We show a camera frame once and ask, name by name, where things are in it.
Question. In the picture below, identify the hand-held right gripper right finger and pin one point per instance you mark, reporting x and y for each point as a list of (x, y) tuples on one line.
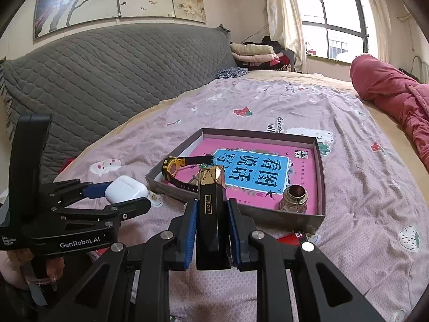
[(234, 231)]

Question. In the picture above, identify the dark patterned cloth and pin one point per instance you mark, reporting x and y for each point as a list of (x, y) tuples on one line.
[(231, 73)]

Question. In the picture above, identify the white earbuds case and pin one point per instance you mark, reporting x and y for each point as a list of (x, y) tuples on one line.
[(125, 187)]

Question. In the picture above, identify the black and gold lipstick tube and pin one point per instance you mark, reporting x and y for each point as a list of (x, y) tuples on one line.
[(212, 214)]

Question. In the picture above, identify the pile of folded clothes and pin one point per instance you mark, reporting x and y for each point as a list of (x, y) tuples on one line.
[(251, 53)]

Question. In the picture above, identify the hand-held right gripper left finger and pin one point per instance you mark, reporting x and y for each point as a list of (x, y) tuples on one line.
[(189, 231)]

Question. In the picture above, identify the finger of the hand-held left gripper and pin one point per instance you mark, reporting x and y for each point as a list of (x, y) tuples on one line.
[(95, 191), (134, 206)]

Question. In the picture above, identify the small glass perfume bottle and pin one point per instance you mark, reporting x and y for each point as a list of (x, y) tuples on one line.
[(294, 201)]

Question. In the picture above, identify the pink printed bedsheet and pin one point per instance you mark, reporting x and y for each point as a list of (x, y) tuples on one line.
[(352, 191)]

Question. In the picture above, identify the yellow and black wristwatch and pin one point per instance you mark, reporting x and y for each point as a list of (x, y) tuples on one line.
[(171, 167)]

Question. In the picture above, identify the pink and blue book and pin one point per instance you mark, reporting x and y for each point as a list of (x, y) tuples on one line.
[(301, 181)]

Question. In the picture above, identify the beige bed mattress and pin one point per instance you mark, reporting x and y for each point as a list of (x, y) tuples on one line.
[(318, 78)]

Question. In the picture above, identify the window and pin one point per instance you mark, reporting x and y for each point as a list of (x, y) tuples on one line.
[(335, 6)]

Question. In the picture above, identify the grey shallow cardboard box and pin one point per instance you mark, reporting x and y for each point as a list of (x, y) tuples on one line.
[(295, 223)]

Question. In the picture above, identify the pink quilt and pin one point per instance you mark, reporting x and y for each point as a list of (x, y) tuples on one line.
[(385, 87)]

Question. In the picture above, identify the person's left hand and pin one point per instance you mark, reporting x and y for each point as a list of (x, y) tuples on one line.
[(20, 268)]

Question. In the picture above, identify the beige curtain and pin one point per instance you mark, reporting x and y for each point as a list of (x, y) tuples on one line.
[(281, 13), (375, 16)]

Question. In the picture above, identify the grey quilted headboard cover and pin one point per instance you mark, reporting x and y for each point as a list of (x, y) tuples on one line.
[(117, 73)]

